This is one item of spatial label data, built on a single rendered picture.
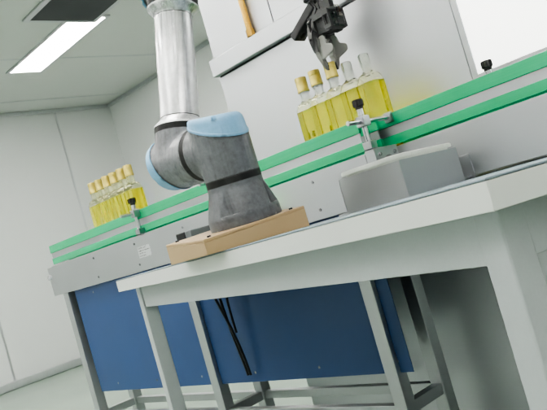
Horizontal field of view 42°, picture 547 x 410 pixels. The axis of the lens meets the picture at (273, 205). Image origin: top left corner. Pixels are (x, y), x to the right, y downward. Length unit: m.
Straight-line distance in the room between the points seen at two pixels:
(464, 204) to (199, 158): 0.77
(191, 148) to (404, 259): 0.63
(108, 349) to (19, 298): 4.73
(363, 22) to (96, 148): 6.50
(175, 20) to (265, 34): 0.76
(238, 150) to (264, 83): 1.00
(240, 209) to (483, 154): 0.60
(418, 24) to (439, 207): 1.22
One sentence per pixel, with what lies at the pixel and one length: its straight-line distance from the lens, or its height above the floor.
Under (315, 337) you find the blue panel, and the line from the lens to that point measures 2.03.
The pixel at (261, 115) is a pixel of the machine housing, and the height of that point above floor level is 1.14.
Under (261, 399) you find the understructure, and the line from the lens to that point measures 2.52.
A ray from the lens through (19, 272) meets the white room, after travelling 7.68.
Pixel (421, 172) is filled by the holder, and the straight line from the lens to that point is 1.53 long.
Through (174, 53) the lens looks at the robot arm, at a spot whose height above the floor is 1.19.
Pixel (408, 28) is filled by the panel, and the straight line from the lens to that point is 2.00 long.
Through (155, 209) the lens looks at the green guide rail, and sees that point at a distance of 2.46.
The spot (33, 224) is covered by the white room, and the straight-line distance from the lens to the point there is 7.82.
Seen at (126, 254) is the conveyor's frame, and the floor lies 0.83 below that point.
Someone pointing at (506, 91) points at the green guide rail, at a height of 0.91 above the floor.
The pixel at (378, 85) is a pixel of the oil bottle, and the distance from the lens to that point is 1.90.
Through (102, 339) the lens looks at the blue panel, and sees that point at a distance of 2.97.
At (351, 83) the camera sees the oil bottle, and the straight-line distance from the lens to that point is 1.93.
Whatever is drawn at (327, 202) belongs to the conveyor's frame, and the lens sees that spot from 1.86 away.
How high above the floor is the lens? 0.75
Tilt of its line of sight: 2 degrees up
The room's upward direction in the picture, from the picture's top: 16 degrees counter-clockwise
